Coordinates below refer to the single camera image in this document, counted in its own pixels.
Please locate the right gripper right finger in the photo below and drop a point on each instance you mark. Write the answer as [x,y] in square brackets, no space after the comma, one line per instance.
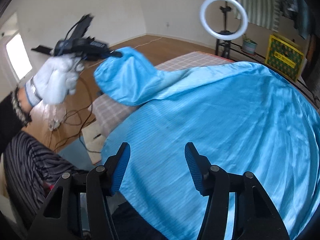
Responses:
[213,182]

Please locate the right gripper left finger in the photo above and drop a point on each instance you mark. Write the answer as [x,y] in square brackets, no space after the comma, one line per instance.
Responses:
[102,182]

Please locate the blue satin garment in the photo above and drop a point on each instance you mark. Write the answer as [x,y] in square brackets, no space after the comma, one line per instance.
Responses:
[242,116]

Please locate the black sleeved left forearm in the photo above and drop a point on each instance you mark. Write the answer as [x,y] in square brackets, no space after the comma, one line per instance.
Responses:
[15,114]

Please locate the black metal clothes rack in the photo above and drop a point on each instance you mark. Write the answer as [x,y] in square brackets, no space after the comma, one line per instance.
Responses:
[296,10]

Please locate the white gloved left hand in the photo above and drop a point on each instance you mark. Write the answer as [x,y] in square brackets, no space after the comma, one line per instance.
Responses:
[55,80]

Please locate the pink plaid bed cover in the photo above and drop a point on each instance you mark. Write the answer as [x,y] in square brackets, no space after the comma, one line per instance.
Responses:
[110,113]

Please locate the black striped trousers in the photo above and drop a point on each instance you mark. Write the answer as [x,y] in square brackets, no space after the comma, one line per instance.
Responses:
[28,167]

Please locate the small potted plant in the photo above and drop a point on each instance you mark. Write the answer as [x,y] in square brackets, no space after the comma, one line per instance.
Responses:
[248,45]

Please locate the yellow green crate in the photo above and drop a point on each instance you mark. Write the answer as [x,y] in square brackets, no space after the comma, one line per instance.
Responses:
[284,56]

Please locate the green striped towel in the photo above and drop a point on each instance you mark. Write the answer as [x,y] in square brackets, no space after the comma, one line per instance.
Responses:
[263,13]

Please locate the white ring light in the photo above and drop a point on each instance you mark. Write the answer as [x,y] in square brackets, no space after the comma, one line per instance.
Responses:
[225,35]

